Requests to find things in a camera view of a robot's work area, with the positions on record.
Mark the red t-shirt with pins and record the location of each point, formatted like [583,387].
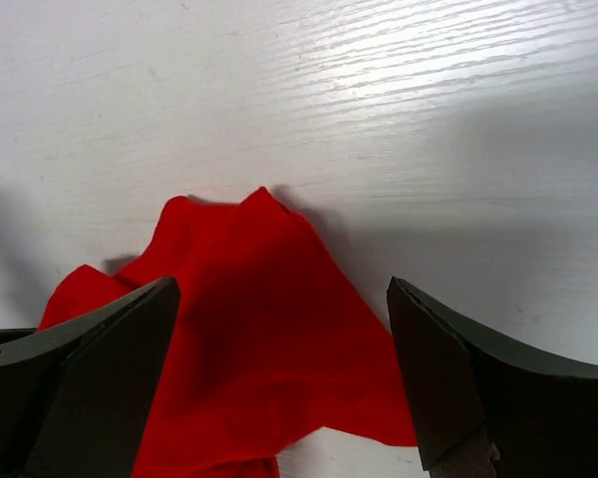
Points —
[271,342]

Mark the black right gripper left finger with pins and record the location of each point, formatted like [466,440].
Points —
[75,398]

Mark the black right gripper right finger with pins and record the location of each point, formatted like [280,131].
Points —
[484,404]

